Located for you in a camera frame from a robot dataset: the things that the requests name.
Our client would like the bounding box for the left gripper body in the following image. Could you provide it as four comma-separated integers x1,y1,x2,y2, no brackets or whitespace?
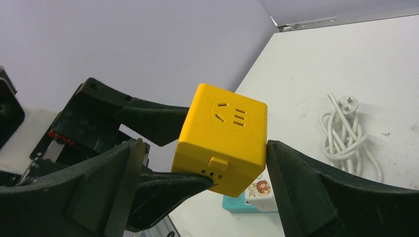
14,95,149,187

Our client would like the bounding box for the teal power strip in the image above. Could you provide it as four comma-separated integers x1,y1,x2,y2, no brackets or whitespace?
222,193,278,214

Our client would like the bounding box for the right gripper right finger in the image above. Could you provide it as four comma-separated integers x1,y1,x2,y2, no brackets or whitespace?
266,140,419,237

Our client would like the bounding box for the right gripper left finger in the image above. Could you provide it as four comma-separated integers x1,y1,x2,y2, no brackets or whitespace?
0,139,145,237

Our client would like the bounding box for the yellow cube socket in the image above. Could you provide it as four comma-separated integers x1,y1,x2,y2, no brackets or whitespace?
171,83,268,198

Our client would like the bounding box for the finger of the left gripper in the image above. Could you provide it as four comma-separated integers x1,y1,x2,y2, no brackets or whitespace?
73,78,189,147
126,166,213,232

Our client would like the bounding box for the white cube socket adapter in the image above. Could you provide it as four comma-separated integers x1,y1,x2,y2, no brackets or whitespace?
245,168,278,212

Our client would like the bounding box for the white coiled cable left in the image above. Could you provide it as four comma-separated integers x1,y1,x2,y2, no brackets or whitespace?
320,93,384,184

